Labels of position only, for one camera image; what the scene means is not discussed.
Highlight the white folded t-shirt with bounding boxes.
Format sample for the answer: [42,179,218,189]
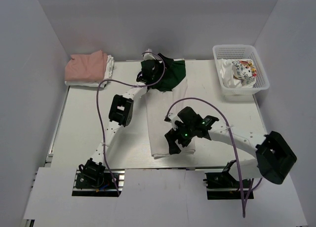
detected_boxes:
[65,55,115,87]

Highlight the white plastic basket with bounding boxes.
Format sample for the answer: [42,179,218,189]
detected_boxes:
[213,44,270,96]

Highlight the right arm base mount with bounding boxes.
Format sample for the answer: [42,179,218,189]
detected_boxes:
[203,172,241,200]

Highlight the pink t-shirt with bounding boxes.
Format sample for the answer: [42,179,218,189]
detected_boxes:
[65,50,108,82]

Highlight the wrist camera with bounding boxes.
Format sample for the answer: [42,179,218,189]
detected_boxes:
[142,49,155,61]
[164,113,184,130]

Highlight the white and green t-shirt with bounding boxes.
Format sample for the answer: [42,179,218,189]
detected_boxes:
[145,60,188,159]

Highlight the white printed crumpled t-shirt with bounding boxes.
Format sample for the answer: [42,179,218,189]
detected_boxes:
[217,59,257,88]

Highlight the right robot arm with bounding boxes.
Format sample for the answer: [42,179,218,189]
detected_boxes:
[164,107,297,185]

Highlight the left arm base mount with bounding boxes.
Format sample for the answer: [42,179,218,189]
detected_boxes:
[72,170,124,197]

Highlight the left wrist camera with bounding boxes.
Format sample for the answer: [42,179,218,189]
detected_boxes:
[142,49,155,61]

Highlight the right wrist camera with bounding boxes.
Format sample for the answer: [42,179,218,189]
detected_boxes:
[164,113,184,130]

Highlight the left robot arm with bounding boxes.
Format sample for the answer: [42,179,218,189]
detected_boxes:
[79,50,174,174]

